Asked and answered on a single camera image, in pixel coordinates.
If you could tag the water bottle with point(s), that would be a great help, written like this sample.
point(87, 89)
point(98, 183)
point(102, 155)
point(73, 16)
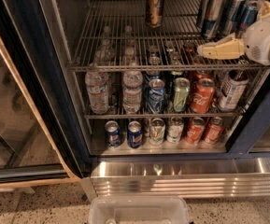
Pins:
point(97, 85)
point(132, 81)

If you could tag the pepsi can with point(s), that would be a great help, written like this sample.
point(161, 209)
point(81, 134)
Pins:
point(112, 129)
point(134, 134)

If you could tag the left pepsi can bottom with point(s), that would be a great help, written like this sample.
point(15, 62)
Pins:
point(112, 129)

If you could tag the open glass fridge door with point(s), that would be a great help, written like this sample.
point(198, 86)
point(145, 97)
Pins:
point(41, 141)

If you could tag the top wire shelf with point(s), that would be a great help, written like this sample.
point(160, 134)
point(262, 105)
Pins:
point(156, 49)

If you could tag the clear plastic bin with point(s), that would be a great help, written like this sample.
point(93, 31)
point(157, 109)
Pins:
point(138, 210)

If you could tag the left front water bottle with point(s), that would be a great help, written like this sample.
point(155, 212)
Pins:
point(97, 85)

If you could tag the left red can bottom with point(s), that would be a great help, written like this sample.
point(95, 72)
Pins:
point(195, 130)

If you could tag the red coca cola can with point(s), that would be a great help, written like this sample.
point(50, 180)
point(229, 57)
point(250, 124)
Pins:
point(203, 93)

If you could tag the right pepsi can bottom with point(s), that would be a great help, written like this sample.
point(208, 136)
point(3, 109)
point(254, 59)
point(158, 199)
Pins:
point(134, 134)

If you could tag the right front water bottle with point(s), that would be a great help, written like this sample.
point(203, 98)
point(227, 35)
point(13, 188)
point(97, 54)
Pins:
point(132, 81)

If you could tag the wire shelf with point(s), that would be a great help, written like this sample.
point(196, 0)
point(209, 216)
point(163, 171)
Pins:
point(119, 113)
point(156, 49)

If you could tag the gold brown can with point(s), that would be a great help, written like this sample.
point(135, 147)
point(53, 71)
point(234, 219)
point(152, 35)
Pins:
point(154, 13)

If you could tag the white blue can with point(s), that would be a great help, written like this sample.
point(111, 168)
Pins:
point(232, 88)

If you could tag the right red can bottom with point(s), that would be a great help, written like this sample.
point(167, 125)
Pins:
point(213, 130)

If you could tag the middle wire shelf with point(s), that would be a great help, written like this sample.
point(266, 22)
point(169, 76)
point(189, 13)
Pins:
point(119, 113)

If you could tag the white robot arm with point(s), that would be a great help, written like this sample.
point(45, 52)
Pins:
point(254, 42)

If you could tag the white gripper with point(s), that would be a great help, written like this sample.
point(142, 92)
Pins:
point(261, 41)

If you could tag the green soda can middle shelf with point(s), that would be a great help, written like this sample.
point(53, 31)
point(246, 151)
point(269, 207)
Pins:
point(181, 93)

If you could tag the blue pepsi can middle shelf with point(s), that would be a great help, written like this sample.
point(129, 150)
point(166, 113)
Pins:
point(156, 92)

